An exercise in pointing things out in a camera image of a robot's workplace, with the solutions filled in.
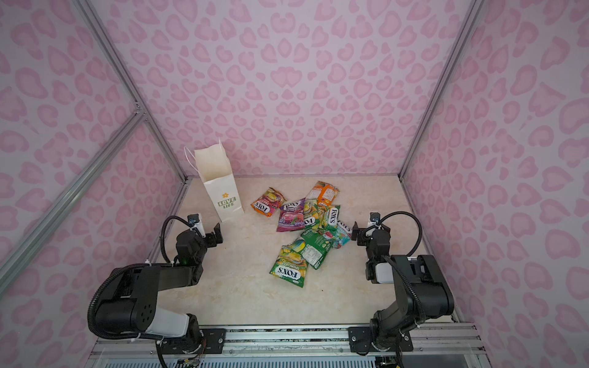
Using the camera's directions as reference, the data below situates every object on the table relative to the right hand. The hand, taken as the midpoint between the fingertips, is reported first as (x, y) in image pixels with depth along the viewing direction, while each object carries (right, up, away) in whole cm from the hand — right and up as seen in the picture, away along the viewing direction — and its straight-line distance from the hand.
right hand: (369, 222), depth 93 cm
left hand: (-64, 0, -1) cm, 64 cm away
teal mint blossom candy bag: (-12, -6, 0) cm, 13 cm away
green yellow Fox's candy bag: (-19, +1, +7) cm, 20 cm away
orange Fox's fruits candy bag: (-43, +7, +11) cm, 45 cm away
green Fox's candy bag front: (-31, -15, -7) cm, 35 cm away
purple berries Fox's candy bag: (-32, +2, +5) cm, 32 cm away
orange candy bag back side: (-17, +12, +17) cm, 27 cm away
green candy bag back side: (-21, -10, -2) cm, 23 cm away
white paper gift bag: (-66, +22, +10) cm, 70 cm away
